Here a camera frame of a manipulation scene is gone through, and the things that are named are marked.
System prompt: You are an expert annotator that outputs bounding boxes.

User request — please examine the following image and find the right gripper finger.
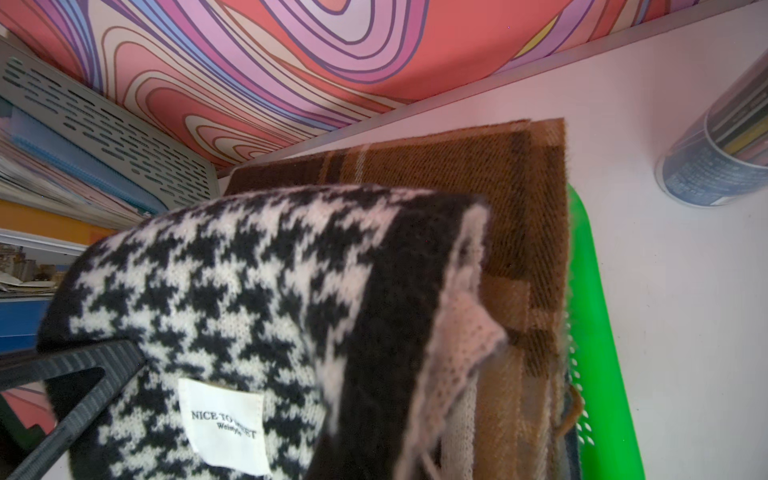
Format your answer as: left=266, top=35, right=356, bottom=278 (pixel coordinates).
left=1, top=340, right=145, bottom=479

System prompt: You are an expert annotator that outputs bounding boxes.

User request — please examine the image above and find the black white houndstooth scarf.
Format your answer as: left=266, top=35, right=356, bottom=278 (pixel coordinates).
left=37, top=185, right=507, bottom=479

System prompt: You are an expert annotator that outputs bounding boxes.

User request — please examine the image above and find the brown plaid scarf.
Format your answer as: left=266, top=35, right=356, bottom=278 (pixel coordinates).
left=227, top=119, right=584, bottom=479

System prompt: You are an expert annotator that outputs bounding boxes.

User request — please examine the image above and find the green plastic basket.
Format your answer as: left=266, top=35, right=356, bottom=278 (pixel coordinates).
left=566, top=186, right=646, bottom=479

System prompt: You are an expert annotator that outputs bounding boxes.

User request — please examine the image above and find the blue folder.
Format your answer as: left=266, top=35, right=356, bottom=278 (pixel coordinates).
left=0, top=298, right=51, bottom=354

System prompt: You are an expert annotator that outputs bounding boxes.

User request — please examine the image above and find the mint green file organizer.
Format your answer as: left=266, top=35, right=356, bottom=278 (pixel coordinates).
left=1, top=40, right=220, bottom=214

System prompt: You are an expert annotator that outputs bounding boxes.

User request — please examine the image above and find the clear tube blue cap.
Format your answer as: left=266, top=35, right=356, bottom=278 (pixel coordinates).
left=655, top=54, right=767, bottom=208

